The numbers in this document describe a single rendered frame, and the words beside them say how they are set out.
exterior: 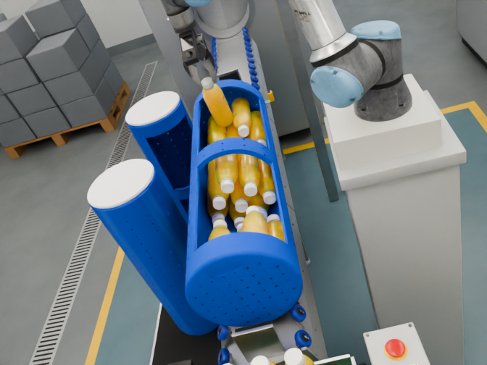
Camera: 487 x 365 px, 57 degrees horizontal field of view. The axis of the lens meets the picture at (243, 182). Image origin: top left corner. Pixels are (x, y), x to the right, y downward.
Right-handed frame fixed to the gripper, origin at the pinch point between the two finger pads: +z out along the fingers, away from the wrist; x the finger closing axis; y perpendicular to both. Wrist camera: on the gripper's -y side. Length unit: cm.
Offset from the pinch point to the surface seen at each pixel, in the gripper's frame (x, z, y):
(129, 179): 43, 27, 0
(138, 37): 143, 111, 458
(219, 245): 0, 8, -67
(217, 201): 4.7, 20.2, -36.9
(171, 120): 30, 31, 44
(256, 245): -8, 10, -68
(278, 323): -5, 39, -70
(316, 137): -32, 81, 69
